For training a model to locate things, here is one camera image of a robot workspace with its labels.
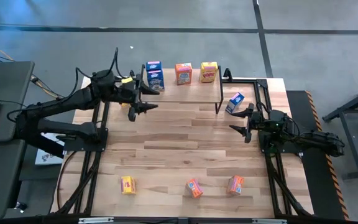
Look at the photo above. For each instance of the yellow tape label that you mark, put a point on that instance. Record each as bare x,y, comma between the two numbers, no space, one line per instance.
126,80

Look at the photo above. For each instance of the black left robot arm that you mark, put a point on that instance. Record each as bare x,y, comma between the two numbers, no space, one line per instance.
57,102

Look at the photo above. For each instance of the silver metal bracket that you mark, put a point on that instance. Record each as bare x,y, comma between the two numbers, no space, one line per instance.
269,221
95,220

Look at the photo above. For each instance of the black metal rig frame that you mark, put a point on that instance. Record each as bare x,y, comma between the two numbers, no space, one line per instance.
247,81

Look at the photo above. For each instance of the black metal stand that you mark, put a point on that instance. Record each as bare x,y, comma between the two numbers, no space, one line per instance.
352,149

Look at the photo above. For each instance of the black triangular frame bracket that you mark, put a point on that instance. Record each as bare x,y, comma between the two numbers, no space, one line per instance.
131,75
227,75

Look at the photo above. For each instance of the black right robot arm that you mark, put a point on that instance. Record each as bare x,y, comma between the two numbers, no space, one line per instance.
319,138

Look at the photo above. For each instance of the blue Frosted Flakes cereal box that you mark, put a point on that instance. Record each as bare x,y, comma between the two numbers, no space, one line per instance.
153,66
234,104
156,81

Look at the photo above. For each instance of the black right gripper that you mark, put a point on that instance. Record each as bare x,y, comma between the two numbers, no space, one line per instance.
258,123

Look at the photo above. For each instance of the wooden shelf with black legs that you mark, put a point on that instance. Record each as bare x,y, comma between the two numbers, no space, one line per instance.
191,93

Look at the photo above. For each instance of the black mat with hazard stripe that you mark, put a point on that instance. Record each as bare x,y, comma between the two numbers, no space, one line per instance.
314,186

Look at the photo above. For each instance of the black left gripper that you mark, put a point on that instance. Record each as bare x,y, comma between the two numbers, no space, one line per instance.
126,93

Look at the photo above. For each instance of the white printed box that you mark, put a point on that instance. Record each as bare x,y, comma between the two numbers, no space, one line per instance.
47,157

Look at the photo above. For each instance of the desk caster wheel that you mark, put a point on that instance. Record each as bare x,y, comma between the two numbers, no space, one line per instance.
20,206

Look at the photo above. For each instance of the orange Mini Wheats cereal box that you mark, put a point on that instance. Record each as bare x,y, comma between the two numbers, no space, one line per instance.
183,74
194,188
235,185

